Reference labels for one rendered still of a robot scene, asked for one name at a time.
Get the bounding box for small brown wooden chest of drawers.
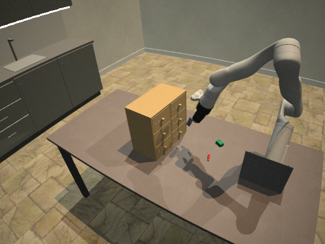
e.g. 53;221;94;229
125;83;186;161

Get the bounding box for wooden drawer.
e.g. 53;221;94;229
155;134;172;159
154;120;171;147
172;121;186;143
171;93;186;117
171;107;186;131
152;105;170;132

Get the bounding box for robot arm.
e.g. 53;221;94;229
204;38;303;164

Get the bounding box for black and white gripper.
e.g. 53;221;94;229
186;89;216;126

